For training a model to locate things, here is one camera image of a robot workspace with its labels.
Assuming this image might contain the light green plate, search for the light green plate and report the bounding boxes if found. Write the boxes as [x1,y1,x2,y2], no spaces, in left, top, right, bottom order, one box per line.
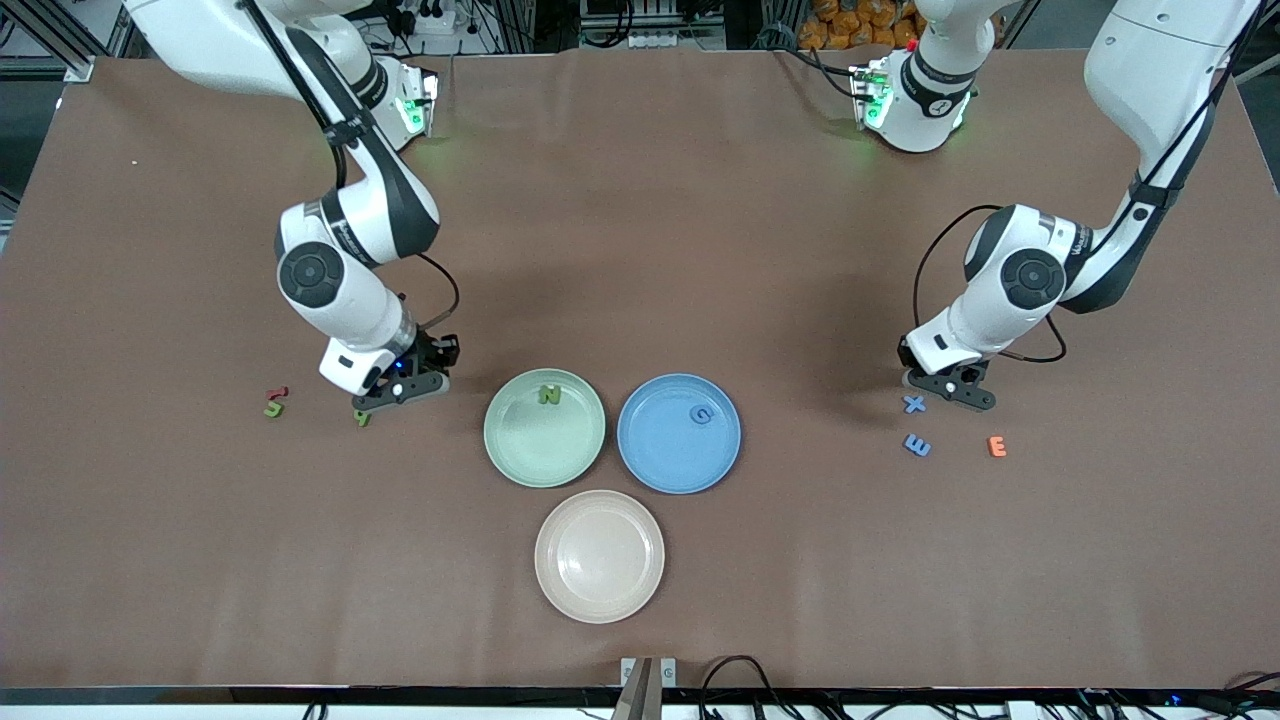
[483,368,607,489]

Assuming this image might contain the blue plate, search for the blue plate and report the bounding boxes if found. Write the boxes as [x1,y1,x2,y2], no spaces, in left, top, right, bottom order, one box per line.
[617,373,742,495]

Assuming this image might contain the aluminium frame post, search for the aluminium frame post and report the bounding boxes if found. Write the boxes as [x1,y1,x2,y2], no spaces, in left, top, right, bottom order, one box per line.
[0,0,96,83]

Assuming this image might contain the black looped cable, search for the black looped cable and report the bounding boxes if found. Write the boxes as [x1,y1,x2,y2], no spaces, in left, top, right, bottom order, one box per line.
[700,655,801,720]

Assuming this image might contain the beige pink plate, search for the beige pink plate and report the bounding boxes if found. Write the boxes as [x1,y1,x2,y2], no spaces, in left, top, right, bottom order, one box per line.
[534,489,666,625]

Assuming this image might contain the long white power strip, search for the long white power strip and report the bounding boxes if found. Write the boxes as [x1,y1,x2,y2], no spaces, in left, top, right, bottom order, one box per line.
[628,28,726,49]

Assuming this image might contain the black base cable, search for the black base cable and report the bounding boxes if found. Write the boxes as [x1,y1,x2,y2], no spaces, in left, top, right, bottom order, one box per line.
[775,28,863,101]

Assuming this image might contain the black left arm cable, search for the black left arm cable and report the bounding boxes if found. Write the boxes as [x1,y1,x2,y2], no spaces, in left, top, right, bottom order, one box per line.
[912,0,1263,363]

